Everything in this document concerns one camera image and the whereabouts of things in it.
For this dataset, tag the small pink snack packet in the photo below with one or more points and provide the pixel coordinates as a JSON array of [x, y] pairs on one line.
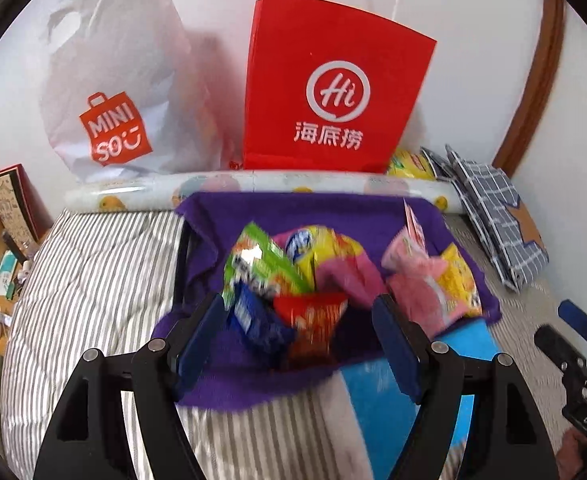
[[416, 295]]

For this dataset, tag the folded plaid cloth with star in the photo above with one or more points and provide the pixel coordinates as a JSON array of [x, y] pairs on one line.
[[488, 200]]

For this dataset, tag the green snack packet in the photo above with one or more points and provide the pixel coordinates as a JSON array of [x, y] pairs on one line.
[[258, 255]]

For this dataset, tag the brown wooden door frame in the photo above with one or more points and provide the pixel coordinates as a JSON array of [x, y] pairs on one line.
[[543, 85]]

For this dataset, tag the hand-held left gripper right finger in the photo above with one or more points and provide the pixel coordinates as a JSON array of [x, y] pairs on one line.
[[398, 345]]

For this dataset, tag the yellow snack packet blue logo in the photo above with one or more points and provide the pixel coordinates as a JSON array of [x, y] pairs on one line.
[[323, 250]]

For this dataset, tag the white plastic shopping bag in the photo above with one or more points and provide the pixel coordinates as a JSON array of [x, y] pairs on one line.
[[123, 60]]

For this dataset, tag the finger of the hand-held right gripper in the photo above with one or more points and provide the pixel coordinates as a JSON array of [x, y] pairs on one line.
[[553, 345], [573, 312]]

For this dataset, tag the person's right hand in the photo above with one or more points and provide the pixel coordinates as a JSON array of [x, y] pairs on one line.
[[573, 455]]

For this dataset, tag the dark blue snack packet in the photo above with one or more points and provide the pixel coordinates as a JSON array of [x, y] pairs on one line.
[[258, 325]]

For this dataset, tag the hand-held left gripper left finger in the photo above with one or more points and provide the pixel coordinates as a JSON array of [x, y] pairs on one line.
[[201, 345]]

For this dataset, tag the teal white box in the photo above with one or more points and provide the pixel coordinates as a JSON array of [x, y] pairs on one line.
[[8, 272]]

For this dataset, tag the large pink snack packet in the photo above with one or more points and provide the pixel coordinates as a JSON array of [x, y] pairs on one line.
[[358, 275]]

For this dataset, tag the blue tissue box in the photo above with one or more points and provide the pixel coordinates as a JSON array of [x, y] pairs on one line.
[[373, 385]]

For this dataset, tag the lemon printed paper roll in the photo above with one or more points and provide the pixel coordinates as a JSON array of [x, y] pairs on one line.
[[273, 182]]

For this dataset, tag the brown framed picture board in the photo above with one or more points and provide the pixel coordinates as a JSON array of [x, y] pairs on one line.
[[8, 200]]

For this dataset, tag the yellow snack packet orange print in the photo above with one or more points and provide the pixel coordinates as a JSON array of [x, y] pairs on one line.
[[461, 275]]

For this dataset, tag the purple towel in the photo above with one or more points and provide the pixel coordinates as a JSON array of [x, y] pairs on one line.
[[223, 210]]

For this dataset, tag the red snack packet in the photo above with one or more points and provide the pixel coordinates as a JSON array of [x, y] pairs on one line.
[[313, 320]]

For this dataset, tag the yellow chip bag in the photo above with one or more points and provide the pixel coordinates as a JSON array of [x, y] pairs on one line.
[[411, 165]]

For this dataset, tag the red paper bag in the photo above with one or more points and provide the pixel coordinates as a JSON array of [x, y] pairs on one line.
[[283, 110]]

